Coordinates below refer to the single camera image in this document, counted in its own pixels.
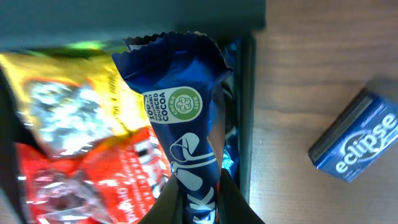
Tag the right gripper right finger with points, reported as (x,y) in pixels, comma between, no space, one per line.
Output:
(232,207)

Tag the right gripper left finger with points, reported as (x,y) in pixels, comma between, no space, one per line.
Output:
(168,208)

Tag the red Hacks candy bag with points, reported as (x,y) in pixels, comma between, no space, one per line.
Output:
(117,182)

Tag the purple Dairy Milk bar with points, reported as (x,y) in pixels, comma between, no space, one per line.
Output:
(180,77)

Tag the yellow Hacks candy bag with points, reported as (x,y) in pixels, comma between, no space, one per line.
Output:
(70,104)

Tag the blue Oreo cookie pack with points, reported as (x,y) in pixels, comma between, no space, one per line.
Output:
(229,49)

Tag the blue Eclipse mint box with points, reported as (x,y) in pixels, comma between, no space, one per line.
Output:
(359,135)

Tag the Haribo gummy worms bag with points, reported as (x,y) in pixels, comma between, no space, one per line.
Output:
(85,49)

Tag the dark green open box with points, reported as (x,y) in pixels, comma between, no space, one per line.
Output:
(35,24)

